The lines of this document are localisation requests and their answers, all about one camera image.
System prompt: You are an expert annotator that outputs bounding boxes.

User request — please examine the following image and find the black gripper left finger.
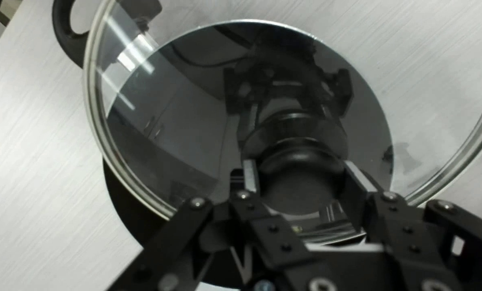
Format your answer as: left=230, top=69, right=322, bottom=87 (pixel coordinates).
left=105, top=158, right=308, bottom=291

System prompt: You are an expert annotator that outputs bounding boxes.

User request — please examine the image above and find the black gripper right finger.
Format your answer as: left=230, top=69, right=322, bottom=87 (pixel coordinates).
left=342, top=160, right=482, bottom=281

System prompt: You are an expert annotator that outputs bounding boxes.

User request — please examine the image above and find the glass pot lid black knob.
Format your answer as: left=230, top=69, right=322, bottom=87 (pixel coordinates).
left=83, top=0, right=482, bottom=247

